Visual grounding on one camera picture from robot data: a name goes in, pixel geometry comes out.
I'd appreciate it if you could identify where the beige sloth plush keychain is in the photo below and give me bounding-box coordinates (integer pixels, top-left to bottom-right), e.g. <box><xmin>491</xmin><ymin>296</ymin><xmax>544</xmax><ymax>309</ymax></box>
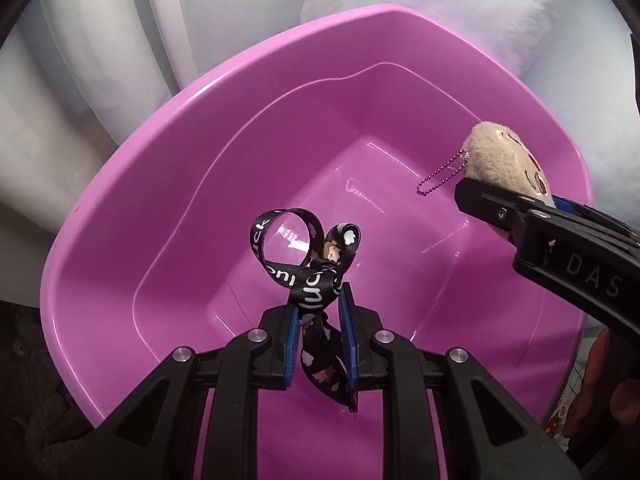
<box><xmin>416</xmin><ymin>122</ymin><xmax>555</xmax><ymax>208</ymax></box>

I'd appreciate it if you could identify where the black printed lanyard keyring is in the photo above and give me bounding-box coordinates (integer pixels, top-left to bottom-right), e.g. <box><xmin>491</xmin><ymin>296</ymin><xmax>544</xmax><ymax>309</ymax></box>
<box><xmin>250</xmin><ymin>208</ymin><xmax>361</xmax><ymax>413</ymax></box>

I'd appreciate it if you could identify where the person right hand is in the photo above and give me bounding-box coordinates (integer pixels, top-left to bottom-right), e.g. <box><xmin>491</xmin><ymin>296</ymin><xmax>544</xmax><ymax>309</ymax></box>
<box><xmin>562</xmin><ymin>328</ymin><xmax>639</xmax><ymax>438</ymax></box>

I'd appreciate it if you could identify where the pink plastic tub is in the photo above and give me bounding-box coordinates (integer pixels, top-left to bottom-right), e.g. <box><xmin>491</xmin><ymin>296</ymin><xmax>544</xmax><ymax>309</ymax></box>
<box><xmin>41</xmin><ymin>5</ymin><xmax>592</xmax><ymax>479</ymax></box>

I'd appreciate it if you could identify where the black white checked sheet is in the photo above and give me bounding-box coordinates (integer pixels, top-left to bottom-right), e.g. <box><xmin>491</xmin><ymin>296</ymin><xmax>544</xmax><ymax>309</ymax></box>
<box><xmin>544</xmin><ymin>361</ymin><xmax>586</xmax><ymax>452</ymax></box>

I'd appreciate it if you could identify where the white curtain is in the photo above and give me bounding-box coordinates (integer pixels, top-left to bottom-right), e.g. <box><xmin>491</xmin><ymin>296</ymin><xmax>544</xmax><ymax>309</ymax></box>
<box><xmin>1</xmin><ymin>0</ymin><xmax>639</xmax><ymax>307</ymax></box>

